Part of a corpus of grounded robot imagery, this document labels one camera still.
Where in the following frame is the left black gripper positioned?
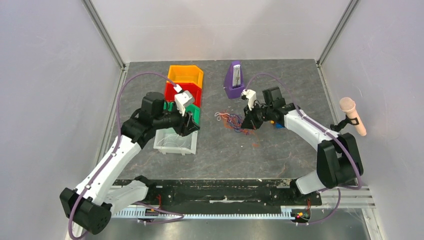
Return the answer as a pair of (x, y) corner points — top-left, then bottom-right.
(153, 102), (201, 137)

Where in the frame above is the white wire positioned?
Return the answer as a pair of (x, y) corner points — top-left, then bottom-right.
(156, 133), (192, 149)

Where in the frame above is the coloured wire bundle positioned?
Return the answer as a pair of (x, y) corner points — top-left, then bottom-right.
(214, 111), (263, 148)

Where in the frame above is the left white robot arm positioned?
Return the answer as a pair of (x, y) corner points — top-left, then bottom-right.
(59, 90), (200, 240)

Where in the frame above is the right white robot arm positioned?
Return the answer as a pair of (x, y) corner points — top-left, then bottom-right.
(241, 87), (364, 204)

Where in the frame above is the green plastic bin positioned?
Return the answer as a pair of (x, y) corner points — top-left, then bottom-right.
(163, 101), (201, 125)

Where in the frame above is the clear white plastic bin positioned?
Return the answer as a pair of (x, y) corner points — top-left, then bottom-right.
(153, 128), (198, 156)

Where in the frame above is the toy brick stack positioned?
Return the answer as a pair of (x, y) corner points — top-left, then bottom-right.
(269, 120), (284, 129)

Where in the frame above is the red plastic bin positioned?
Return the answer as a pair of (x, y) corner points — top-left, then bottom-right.
(164, 82), (202, 108)

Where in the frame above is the purple metronome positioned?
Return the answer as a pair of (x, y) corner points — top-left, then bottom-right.
(223, 60), (245, 99)

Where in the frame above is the orange plastic bin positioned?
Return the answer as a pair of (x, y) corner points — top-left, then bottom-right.
(167, 65), (204, 89)

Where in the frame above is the pink microphone on stand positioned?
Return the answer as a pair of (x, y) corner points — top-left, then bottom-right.
(330, 97), (367, 137)

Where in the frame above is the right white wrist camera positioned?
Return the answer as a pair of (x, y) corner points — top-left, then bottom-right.
(241, 89), (257, 111)

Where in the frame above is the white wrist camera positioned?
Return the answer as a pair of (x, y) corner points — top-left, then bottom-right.
(173, 84), (195, 116)
(241, 89), (257, 111)

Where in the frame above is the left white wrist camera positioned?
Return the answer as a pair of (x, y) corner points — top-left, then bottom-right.
(173, 84), (195, 116)

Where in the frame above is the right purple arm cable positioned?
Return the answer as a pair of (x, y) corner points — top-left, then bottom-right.
(245, 73), (364, 226)

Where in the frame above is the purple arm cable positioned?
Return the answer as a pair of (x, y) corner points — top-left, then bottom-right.
(245, 73), (364, 226)
(67, 72), (185, 240)

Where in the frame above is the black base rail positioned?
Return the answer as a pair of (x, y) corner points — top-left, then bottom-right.
(112, 178), (323, 216)

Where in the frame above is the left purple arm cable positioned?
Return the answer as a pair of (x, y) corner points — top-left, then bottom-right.
(67, 72), (185, 240)

